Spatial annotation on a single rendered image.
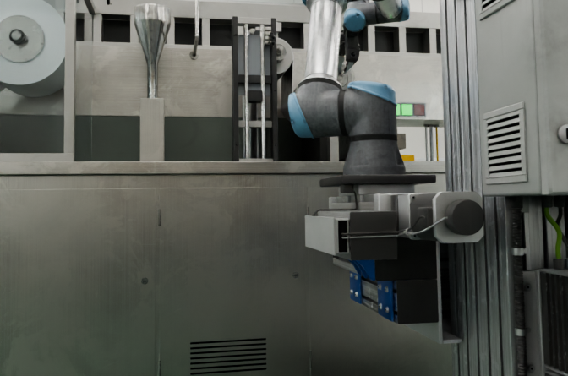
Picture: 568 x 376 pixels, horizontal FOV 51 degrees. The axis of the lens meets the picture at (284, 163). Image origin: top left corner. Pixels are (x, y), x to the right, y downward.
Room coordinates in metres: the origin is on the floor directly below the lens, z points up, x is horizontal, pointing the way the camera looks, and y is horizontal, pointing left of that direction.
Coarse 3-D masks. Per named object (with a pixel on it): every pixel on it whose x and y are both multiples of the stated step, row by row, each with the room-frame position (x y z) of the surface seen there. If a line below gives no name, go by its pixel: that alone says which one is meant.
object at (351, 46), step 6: (348, 36) 2.14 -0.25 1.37; (354, 36) 2.15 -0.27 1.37; (348, 42) 2.14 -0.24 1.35; (354, 42) 2.14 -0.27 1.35; (348, 48) 2.14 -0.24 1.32; (354, 48) 2.14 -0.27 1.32; (348, 54) 2.13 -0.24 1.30; (354, 54) 2.13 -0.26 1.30; (348, 60) 2.14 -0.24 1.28; (354, 60) 2.14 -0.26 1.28
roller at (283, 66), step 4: (276, 40) 2.27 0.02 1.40; (280, 40) 2.27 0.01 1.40; (284, 44) 2.28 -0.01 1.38; (288, 48) 2.28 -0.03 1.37; (288, 52) 2.28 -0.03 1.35; (288, 56) 2.28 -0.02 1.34; (292, 56) 2.28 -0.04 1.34; (284, 60) 2.28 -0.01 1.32; (288, 60) 2.28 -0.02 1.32; (280, 64) 2.27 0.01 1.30; (284, 64) 2.28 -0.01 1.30; (288, 64) 2.28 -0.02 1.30; (280, 68) 2.27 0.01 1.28; (284, 68) 2.28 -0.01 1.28; (280, 72) 2.27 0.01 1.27; (284, 72) 2.30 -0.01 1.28; (280, 76) 2.36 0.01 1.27
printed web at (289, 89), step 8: (288, 72) 2.37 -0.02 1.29; (288, 80) 2.36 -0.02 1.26; (288, 88) 2.36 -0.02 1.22; (256, 104) 2.26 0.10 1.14; (256, 112) 2.27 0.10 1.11; (288, 112) 2.43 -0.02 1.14; (256, 120) 2.27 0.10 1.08; (256, 128) 2.27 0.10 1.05; (256, 136) 2.27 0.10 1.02; (256, 144) 2.28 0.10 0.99; (256, 152) 2.28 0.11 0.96
